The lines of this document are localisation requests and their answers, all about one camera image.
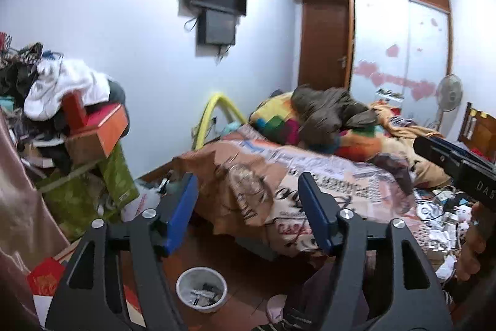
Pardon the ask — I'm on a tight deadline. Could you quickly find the white trash bin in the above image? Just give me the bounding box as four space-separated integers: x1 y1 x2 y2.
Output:
175 267 228 313

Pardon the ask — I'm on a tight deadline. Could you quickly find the person's right hand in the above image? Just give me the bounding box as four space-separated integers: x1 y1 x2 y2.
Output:
456 202 495 281

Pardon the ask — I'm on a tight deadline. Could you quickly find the wooden headboard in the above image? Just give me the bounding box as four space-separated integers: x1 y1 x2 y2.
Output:
457 102 496 163

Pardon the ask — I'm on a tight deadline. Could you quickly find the red floral gift bag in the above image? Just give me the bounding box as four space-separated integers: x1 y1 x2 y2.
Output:
27 239 144 330

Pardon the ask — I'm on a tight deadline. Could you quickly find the beige blanket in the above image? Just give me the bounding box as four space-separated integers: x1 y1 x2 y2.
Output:
369 102 450 189

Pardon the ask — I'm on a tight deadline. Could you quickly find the white standing fan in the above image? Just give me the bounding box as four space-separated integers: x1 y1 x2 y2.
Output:
436 74 463 128

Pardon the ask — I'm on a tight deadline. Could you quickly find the green leaf gift bag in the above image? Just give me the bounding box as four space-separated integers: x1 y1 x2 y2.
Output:
36 144 140 242

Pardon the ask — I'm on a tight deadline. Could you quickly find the white plastic shopping bag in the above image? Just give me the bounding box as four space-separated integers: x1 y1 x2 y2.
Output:
120 181 162 222

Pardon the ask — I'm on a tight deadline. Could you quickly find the white sliding wardrobe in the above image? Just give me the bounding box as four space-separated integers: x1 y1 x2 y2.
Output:
350 0 449 128

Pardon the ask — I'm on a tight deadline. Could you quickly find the brown puffer jacket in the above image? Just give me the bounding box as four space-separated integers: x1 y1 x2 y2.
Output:
291 85 378 148

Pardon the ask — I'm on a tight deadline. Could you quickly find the orange shoe box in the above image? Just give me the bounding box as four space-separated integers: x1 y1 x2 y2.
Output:
65 103 129 165

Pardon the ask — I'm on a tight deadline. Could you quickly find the newspaper print bedspread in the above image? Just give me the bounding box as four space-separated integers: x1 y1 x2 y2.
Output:
171 125 425 256

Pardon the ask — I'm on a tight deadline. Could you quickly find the brown wooden door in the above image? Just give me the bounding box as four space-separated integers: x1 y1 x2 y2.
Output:
298 0 351 90

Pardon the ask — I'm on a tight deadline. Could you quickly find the yellow foam tube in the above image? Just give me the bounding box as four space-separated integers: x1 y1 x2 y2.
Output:
191 92 248 150

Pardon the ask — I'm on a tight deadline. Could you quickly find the colourful patchwork blanket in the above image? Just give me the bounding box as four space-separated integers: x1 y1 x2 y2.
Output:
249 87 383 162

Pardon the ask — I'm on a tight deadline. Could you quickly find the white cloth pile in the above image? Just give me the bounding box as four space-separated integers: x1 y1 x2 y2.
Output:
24 58 110 121

